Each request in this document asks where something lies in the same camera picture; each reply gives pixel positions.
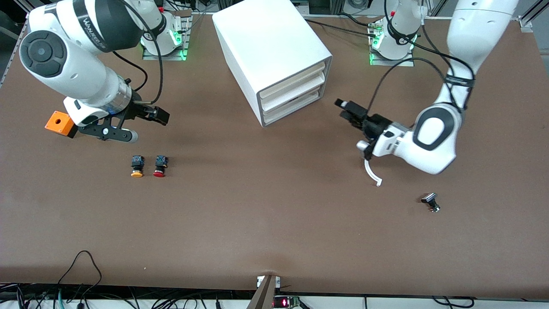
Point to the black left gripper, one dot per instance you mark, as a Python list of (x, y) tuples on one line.
[(374, 124)]

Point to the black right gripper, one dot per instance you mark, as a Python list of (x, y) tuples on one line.
[(136, 110)]

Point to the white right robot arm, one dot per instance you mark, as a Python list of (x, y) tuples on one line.
[(64, 64)]

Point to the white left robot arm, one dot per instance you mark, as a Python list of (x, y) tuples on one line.
[(467, 38)]

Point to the red push button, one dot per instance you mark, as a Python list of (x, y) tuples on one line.
[(160, 166)]

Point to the yellow push button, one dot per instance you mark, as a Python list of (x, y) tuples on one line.
[(137, 166)]

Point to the white curved plastic clip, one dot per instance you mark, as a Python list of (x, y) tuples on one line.
[(369, 171)]

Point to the orange box with hole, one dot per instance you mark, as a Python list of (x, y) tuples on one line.
[(58, 122)]

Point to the red display device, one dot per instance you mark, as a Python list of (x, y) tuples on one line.
[(285, 302)]

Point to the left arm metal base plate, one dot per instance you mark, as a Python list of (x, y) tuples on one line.
[(399, 62)]

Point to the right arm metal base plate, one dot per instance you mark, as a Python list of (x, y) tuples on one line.
[(184, 25)]

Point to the black knob selector switch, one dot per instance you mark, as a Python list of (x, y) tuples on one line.
[(430, 201)]

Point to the aluminium frame profile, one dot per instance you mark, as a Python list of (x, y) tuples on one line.
[(525, 22)]

